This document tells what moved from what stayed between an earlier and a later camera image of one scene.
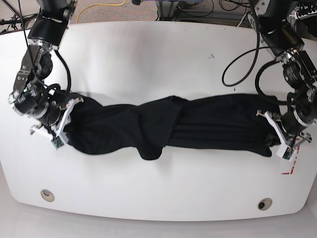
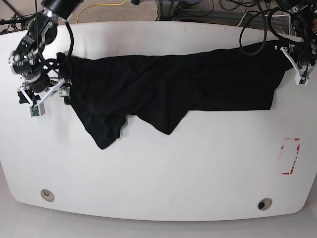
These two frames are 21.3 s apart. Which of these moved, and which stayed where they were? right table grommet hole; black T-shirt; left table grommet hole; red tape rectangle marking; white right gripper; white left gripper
Moved: black T-shirt; white right gripper; white left gripper
Stayed: red tape rectangle marking; right table grommet hole; left table grommet hole
